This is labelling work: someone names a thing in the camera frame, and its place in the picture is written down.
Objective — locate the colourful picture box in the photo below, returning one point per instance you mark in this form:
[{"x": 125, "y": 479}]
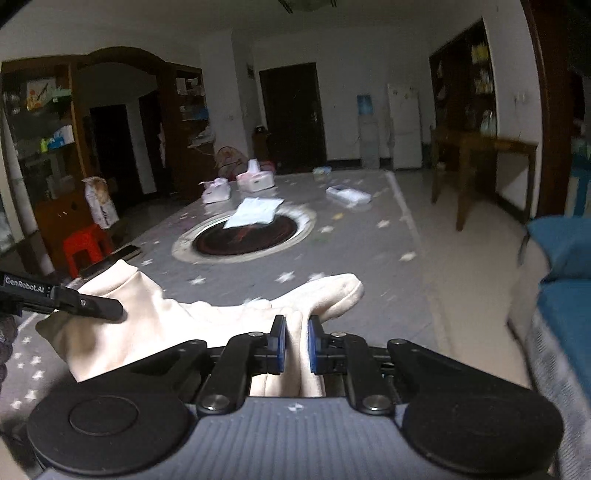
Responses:
[{"x": 41, "y": 93}]

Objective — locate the dark wooden chair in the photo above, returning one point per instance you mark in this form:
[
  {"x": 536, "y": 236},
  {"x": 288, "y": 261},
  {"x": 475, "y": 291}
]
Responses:
[{"x": 261, "y": 143}]

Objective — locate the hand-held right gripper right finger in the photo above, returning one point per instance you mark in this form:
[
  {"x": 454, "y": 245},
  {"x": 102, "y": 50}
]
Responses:
[{"x": 314, "y": 346}]

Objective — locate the dark wooden door frame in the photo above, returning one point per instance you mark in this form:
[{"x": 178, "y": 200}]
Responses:
[{"x": 554, "y": 138}]

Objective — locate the blue cushion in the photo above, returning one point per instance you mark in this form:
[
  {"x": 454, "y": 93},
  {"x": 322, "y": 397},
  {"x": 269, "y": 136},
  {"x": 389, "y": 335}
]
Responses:
[{"x": 563, "y": 244}]

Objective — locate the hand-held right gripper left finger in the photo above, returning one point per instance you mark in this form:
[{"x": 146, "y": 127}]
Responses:
[{"x": 278, "y": 344}]

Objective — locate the black smartphone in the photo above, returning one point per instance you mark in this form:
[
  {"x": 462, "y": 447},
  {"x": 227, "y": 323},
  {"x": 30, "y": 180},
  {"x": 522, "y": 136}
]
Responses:
[{"x": 115, "y": 256}]

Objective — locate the red plastic stool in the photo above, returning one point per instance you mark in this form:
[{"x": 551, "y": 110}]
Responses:
[{"x": 83, "y": 242}]

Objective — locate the dark wooden door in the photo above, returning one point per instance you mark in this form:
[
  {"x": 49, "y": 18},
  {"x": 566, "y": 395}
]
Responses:
[{"x": 291, "y": 115}]

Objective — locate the blue chair frame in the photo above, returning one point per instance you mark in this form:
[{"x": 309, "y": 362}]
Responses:
[{"x": 579, "y": 189}]

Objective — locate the white folded paper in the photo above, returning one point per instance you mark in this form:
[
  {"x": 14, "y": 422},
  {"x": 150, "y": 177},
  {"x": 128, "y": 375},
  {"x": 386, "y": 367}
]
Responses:
[{"x": 254, "y": 210}]

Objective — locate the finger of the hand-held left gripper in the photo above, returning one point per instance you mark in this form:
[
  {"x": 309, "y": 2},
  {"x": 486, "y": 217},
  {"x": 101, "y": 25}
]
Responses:
[{"x": 97, "y": 308}]

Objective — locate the pink tissue box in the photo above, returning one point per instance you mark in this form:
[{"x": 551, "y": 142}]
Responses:
[{"x": 256, "y": 182}]

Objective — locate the dark wooden arched wall cabinet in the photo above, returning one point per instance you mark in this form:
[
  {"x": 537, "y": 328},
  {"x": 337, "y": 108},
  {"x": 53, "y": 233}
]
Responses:
[{"x": 55, "y": 212}]

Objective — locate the electric floor fan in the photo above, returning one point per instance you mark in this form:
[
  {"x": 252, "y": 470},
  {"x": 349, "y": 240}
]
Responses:
[{"x": 228, "y": 159}]

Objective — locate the round black table hob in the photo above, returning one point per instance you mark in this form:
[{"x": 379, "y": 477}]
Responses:
[{"x": 240, "y": 242}]

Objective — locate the white remote control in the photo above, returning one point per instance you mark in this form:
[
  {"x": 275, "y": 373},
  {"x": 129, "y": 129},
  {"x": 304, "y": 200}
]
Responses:
[{"x": 348, "y": 196}]

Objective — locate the white pink tissue pack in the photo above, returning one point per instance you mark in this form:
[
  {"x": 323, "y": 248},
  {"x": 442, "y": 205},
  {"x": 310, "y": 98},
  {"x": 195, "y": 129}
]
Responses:
[{"x": 217, "y": 194}]

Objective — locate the water dispenser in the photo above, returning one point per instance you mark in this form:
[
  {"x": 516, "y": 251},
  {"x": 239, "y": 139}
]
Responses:
[{"x": 368, "y": 138}]

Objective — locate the dark wooden shelf unit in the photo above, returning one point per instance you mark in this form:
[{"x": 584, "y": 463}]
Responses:
[{"x": 455, "y": 92}]

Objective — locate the blue sofa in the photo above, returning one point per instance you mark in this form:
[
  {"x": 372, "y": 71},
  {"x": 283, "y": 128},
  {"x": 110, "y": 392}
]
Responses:
[{"x": 563, "y": 314}]

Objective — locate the blue white box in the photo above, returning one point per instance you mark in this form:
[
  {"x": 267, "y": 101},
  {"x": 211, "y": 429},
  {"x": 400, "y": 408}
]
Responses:
[{"x": 57, "y": 137}]

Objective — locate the brown wooden side table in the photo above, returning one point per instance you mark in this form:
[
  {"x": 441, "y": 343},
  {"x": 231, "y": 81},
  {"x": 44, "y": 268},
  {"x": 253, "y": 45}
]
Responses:
[{"x": 485, "y": 144}]

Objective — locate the white wall socket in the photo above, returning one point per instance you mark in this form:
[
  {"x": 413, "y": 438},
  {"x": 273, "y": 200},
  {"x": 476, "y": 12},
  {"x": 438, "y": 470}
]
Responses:
[{"x": 521, "y": 98}]

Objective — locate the white refrigerator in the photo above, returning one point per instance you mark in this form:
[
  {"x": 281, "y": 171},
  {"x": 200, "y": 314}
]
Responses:
[{"x": 404, "y": 129}]

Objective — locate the white printed paper bag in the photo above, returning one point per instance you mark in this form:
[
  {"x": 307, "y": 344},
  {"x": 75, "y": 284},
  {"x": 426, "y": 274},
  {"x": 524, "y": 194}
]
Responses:
[{"x": 101, "y": 203}]

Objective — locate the cream sweatshirt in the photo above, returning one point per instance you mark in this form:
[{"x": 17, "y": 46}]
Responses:
[{"x": 152, "y": 327}]

